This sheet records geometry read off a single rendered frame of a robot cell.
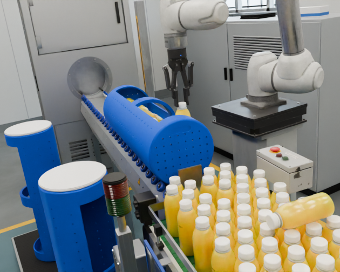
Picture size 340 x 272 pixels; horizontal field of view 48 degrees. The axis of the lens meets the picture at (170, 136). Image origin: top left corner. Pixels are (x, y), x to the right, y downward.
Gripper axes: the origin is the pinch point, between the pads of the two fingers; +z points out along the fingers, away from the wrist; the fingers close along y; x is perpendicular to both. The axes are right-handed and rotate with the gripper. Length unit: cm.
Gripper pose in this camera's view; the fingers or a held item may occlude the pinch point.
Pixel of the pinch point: (181, 97)
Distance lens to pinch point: 158.8
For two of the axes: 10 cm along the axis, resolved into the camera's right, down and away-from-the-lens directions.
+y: -9.3, 2.1, -3.1
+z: 1.0, 9.4, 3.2
